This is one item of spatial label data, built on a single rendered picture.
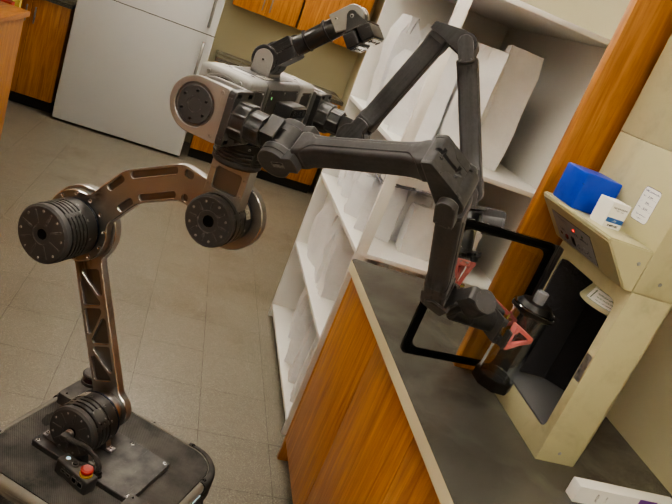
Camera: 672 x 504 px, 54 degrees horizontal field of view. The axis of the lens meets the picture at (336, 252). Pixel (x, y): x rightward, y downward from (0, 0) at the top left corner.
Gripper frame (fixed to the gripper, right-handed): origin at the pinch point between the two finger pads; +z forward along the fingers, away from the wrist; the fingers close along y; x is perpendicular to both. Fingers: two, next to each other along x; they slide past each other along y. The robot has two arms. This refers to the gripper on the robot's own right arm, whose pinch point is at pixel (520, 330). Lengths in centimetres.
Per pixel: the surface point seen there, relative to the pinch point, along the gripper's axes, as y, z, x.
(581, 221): -0.6, -1.4, -29.9
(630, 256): -13.0, 4.6, -28.8
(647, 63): 24, 10, -68
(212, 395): 121, -34, 123
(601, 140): 24, 10, -47
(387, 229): 124, 8, 23
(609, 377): -13.5, 17.7, -0.9
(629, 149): 12, 9, -48
